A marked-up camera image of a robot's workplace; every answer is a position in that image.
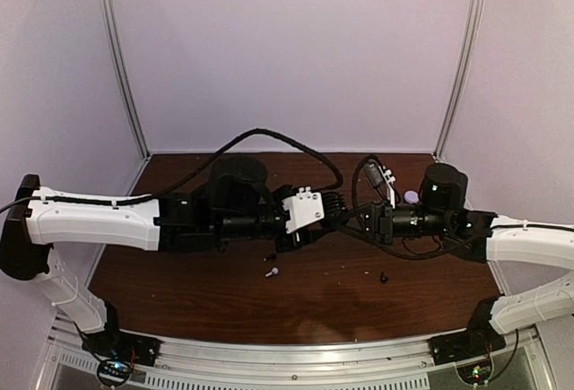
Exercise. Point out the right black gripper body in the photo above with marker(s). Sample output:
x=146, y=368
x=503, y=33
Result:
x=384, y=222

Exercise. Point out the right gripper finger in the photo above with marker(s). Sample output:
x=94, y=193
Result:
x=360, y=212
x=351, y=231

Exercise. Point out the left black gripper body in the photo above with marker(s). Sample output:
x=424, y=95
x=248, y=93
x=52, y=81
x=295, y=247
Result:
x=285, y=246

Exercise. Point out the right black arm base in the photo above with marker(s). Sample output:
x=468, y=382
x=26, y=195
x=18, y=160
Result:
x=476, y=340

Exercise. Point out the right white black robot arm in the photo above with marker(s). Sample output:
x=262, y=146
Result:
x=439, y=224

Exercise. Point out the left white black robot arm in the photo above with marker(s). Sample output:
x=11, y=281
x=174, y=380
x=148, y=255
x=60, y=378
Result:
x=234, y=204

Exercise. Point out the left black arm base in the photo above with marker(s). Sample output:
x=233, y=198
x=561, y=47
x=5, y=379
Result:
x=113, y=343

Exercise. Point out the lavender charging case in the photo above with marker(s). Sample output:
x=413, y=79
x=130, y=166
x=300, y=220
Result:
x=411, y=197

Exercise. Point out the lavender earbud at centre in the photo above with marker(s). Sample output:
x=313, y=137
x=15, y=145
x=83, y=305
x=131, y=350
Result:
x=272, y=273

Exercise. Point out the right small circuit board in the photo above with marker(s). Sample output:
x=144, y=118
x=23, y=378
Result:
x=475, y=373

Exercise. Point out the small circuit board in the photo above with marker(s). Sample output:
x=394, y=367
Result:
x=113, y=372
x=475, y=373

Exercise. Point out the left small circuit board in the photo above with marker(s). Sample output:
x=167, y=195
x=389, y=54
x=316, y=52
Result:
x=113, y=372

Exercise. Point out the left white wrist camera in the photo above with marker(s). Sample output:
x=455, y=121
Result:
x=307, y=207

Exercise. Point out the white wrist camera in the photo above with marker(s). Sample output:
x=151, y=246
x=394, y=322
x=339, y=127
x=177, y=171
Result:
x=307, y=207
x=382, y=180

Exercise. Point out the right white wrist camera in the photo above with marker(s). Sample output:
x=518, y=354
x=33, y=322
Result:
x=382, y=180

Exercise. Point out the front aluminium rail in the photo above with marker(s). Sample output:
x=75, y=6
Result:
x=403, y=363

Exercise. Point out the right aluminium frame post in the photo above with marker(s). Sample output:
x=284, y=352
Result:
x=472, y=25

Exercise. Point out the aluminium frame post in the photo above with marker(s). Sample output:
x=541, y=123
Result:
x=119, y=67
x=472, y=25

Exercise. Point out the left aluminium frame post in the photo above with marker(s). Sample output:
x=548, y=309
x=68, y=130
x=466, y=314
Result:
x=119, y=67

